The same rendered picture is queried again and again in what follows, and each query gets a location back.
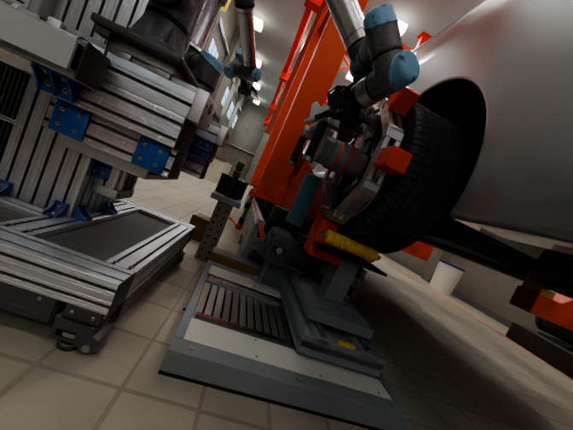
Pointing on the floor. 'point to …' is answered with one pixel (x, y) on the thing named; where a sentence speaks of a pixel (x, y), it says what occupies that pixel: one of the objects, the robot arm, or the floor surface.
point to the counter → (217, 169)
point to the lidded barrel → (446, 277)
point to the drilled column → (213, 230)
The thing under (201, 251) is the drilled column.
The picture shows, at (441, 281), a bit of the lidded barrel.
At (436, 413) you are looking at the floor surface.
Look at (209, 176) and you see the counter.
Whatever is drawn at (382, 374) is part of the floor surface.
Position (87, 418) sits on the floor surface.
